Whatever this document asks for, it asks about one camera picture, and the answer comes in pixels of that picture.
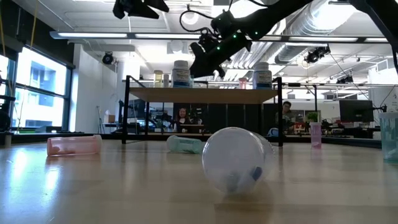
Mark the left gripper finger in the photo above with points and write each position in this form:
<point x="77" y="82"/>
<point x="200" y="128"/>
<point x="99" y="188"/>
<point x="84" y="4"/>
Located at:
<point x="119" y="9"/>
<point x="155" y="12"/>

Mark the green pill bottle white cap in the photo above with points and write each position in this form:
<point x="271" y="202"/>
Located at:
<point x="184" y="144"/>
<point x="191" y="83"/>
<point x="389" y="137"/>

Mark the pink pill bottle white cap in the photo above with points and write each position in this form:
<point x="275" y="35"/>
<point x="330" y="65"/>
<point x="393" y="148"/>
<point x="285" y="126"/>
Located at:
<point x="242" y="83"/>
<point x="74" y="145"/>

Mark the small clear bottle white cap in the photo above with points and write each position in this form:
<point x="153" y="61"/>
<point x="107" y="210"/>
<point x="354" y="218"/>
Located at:
<point x="166" y="81"/>

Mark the yellow pill bottle white cap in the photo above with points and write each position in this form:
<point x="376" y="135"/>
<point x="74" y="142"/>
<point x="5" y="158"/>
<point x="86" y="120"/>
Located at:
<point x="158" y="78"/>

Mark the pale purple pill bottle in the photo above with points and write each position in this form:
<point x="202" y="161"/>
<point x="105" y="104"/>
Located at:
<point x="315" y="134"/>

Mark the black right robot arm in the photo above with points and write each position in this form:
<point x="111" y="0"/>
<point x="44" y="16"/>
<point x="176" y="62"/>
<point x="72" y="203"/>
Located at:
<point x="273" y="18"/>

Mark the wooden shelf black metal legs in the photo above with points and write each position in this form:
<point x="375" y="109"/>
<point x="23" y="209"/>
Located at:
<point x="202" y="96"/>

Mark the large white bottle blue label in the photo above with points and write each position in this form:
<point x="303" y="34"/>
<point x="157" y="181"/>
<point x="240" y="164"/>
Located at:
<point x="181" y="73"/>
<point x="262" y="75"/>

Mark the long linear ceiling light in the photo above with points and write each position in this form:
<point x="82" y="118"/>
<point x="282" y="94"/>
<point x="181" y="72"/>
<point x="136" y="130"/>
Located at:
<point x="93" y="35"/>

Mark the round black ceiling speaker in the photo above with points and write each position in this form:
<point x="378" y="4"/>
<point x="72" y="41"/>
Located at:
<point x="108" y="58"/>

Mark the person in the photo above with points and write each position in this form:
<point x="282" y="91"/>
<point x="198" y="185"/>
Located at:
<point x="182" y="119"/>
<point x="287" y="113"/>

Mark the dark laptop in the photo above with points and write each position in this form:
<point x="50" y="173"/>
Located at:
<point x="191" y="128"/>

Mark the blue and white object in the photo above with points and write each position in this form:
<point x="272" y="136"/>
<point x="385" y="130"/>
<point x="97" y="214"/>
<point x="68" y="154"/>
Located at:
<point x="273" y="132"/>

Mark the large clear plastic bottle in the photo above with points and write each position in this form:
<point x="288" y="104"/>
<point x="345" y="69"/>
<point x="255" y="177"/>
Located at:
<point x="237" y="160"/>

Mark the green potted plant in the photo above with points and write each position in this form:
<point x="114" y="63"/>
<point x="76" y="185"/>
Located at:
<point x="312" y="116"/>

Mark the cardboard box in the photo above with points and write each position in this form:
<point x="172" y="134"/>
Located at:
<point x="109" y="118"/>

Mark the thin tripod stand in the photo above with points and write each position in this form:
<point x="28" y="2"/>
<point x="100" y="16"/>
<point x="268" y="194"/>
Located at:
<point x="99" y="119"/>

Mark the black computer monitor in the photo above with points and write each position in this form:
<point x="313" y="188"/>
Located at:
<point x="356" y="110"/>

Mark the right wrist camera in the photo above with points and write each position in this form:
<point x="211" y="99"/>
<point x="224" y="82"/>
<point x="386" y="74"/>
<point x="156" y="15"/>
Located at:
<point x="203" y="40"/>

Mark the silver ventilation duct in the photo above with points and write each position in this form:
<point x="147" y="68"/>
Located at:
<point x="311" y="25"/>

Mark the black ceiling camera rig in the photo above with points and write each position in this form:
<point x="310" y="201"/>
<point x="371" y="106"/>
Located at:
<point x="317" y="54"/>
<point x="345" y="80"/>

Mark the large window black frame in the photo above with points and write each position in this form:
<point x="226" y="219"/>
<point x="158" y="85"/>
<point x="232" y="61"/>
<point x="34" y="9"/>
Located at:
<point x="40" y="93"/>

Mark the black aluminium table frame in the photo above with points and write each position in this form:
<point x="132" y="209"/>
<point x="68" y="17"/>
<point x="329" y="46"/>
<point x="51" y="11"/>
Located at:
<point x="93" y="136"/>

